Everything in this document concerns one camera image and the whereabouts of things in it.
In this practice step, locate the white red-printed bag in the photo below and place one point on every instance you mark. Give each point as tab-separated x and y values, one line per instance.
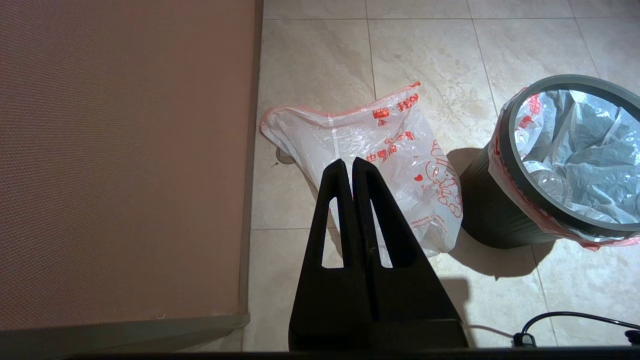
360	145

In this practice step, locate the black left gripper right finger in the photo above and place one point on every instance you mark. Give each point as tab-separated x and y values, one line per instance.
415	310

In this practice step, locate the dark baseboard strip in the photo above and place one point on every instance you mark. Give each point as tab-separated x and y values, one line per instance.
252	150

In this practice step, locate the clear plastic bottle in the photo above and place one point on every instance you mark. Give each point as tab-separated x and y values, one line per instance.
550	182

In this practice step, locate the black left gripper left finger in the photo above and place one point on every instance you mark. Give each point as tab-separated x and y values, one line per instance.
325	300

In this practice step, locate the white trash bag with rubbish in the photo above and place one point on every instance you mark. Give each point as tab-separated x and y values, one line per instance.
590	150

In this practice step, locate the black round trash bin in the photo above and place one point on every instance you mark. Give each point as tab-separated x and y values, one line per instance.
490	210

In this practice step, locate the round metal floor drain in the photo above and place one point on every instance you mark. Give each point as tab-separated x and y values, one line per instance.
286	159

